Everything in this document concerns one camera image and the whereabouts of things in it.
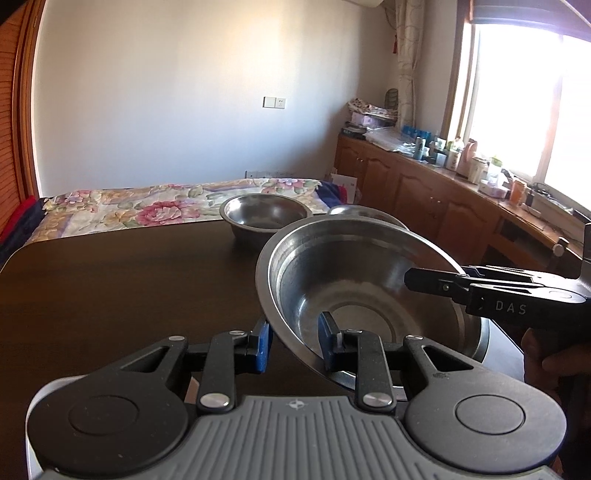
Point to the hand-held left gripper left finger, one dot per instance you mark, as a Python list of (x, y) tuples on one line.
[(263, 346)]

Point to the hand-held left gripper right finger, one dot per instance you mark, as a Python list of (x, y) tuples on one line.
[(327, 341)]

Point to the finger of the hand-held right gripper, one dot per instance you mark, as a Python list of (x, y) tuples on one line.
[(429, 280)]

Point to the large steel bowl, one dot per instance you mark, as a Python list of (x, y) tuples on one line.
[(351, 277)]

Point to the small steel bowl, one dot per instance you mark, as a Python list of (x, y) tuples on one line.
[(364, 213)]

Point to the medium steel bowl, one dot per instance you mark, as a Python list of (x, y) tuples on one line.
[(265, 214)]

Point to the floral square plate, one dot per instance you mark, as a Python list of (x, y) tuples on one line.
[(44, 401)]

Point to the person's right hand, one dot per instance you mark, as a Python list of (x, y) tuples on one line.
[(538, 360)]

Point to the wooden cabinet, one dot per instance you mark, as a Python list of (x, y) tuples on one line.
[(415, 198)]

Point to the tissue box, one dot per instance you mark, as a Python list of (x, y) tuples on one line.
[(490, 188)]

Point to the row of toiletry bottles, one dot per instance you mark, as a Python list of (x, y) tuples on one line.
[(455, 157)]

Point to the white paper bag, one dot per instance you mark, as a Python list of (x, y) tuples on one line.
[(344, 184)]

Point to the blue and red garment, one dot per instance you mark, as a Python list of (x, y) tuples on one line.
[(332, 196)]

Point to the pink bottle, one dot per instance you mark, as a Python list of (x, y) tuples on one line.
[(471, 157)]

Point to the clear plastic bag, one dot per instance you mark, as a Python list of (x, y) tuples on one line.
[(392, 141)]

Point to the dark book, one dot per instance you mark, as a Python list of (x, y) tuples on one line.
[(353, 131)]

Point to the purple box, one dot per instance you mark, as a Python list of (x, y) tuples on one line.
[(371, 120)]

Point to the floral bed sheet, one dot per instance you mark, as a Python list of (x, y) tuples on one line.
[(152, 207)]

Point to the stack of newspapers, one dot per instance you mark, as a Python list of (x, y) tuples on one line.
[(369, 107)]

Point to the green hand fan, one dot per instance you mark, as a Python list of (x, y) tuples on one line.
[(391, 98)]

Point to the wooden framed window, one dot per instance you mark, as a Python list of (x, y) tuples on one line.
[(521, 106)]

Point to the patterned cream curtain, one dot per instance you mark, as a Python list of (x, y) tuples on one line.
[(408, 50)]

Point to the navy garment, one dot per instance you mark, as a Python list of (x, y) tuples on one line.
[(21, 244)]

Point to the grey window blind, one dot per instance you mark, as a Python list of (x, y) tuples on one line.
[(517, 11)]

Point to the wooden slatted wardrobe door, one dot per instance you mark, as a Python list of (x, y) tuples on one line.
[(14, 115)]

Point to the white wall switch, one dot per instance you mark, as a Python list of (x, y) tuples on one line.
[(274, 102)]

